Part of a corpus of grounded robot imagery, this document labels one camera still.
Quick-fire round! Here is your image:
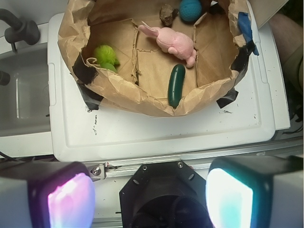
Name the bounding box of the black octagonal mount plate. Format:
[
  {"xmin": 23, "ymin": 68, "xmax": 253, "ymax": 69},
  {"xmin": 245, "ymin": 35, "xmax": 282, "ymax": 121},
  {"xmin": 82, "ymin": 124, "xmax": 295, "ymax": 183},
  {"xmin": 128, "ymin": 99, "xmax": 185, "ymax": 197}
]
[{"xmin": 119, "ymin": 161, "xmax": 213, "ymax": 228}]

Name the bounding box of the blue knitted ball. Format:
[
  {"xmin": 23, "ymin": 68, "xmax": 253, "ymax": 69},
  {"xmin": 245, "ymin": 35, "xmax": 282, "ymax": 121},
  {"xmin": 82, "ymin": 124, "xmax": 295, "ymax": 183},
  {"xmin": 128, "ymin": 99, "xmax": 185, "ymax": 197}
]
[{"xmin": 179, "ymin": 0, "xmax": 202, "ymax": 22}]

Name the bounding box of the pink rubber bunny toy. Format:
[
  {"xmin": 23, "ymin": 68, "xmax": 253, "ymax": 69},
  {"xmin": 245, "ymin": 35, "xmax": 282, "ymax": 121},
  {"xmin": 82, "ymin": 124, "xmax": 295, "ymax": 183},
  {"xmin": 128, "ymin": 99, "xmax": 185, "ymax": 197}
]
[{"xmin": 138, "ymin": 21, "xmax": 197, "ymax": 68}]

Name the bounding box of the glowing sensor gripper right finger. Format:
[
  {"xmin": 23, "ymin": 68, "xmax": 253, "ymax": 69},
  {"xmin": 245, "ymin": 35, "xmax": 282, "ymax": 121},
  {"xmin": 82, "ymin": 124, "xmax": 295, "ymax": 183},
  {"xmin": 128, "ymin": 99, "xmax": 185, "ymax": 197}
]
[{"xmin": 206, "ymin": 155, "xmax": 304, "ymax": 228}]

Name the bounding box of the white sink basin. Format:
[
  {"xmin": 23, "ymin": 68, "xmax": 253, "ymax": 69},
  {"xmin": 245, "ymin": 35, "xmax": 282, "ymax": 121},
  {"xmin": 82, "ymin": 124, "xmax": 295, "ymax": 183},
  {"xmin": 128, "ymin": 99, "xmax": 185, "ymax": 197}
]
[{"xmin": 0, "ymin": 42, "xmax": 52, "ymax": 138}]

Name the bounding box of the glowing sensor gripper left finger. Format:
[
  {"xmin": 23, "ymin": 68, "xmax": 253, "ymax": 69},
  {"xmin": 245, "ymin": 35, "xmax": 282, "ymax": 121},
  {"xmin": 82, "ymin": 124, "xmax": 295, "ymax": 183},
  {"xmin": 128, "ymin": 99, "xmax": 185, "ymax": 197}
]
[{"xmin": 0, "ymin": 161, "xmax": 95, "ymax": 228}]

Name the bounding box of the blue masking tape strip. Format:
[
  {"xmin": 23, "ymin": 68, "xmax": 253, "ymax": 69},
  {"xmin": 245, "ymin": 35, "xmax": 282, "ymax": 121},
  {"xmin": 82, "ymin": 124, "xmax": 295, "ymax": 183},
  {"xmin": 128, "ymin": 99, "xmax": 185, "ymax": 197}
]
[{"xmin": 237, "ymin": 12, "xmax": 259, "ymax": 56}]

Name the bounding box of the lime green plastic toy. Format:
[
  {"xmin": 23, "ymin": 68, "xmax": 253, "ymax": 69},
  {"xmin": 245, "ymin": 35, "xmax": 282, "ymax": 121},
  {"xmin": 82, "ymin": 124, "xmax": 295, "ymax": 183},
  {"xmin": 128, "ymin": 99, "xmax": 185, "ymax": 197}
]
[{"xmin": 94, "ymin": 45, "xmax": 120, "ymax": 73}]

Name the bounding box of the white plastic bin lid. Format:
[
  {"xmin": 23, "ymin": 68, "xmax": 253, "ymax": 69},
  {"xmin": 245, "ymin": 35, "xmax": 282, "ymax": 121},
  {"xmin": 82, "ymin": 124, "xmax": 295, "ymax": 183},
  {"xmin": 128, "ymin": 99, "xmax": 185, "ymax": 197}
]
[{"xmin": 47, "ymin": 13, "xmax": 290, "ymax": 163}]

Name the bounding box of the brown rock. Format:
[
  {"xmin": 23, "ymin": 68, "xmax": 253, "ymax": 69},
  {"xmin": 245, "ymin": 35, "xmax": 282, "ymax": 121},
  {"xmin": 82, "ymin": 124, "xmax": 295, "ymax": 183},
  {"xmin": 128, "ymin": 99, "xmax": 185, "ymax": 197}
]
[{"xmin": 159, "ymin": 4, "xmax": 179, "ymax": 27}]

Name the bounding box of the brown paper bag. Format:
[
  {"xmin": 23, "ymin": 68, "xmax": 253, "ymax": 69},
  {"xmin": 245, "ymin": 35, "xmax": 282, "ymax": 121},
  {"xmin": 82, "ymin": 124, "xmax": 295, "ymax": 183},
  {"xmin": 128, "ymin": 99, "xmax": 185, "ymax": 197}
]
[{"xmin": 58, "ymin": 0, "xmax": 249, "ymax": 117}]

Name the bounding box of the dark green plastic pickle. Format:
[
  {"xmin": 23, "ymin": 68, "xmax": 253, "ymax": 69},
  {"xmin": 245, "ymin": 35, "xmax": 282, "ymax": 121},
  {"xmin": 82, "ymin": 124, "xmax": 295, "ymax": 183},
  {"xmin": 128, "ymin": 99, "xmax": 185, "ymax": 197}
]
[{"xmin": 168, "ymin": 64, "xmax": 186, "ymax": 109}]

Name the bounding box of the black faucet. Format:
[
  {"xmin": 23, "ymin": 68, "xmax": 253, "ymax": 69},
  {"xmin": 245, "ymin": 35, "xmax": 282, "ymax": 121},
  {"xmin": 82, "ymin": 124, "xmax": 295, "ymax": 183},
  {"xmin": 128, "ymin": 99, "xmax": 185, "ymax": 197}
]
[{"xmin": 0, "ymin": 9, "xmax": 40, "ymax": 53}]

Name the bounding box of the aluminium rail with bracket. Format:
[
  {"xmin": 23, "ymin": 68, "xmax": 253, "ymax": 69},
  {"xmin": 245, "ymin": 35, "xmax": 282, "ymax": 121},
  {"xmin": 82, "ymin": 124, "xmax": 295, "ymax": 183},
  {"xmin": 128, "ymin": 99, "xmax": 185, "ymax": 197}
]
[{"xmin": 86, "ymin": 139, "xmax": 304, "ymax": 181}]

